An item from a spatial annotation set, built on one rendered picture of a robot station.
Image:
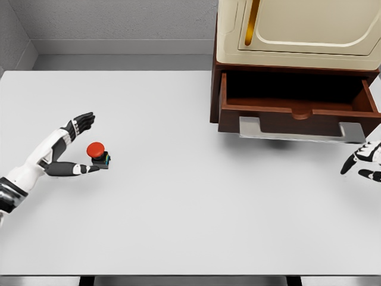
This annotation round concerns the cream and brown cabinet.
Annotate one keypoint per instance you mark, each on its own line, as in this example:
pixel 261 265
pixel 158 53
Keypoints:
pixel 297 35

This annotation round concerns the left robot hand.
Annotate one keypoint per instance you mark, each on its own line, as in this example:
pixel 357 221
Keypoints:
pixel 44 155

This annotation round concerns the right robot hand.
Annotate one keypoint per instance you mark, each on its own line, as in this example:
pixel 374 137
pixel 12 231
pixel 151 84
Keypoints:
pixel 366 155

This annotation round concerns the red mushroom button switch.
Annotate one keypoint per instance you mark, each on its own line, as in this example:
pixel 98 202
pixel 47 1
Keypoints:
pixel 97 152

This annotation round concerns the brown wooden drawer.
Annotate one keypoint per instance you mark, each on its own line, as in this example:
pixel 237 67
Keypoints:
pixel 297 116

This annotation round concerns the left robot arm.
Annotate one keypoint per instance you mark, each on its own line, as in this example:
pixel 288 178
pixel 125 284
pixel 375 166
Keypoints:
pixel 9 193

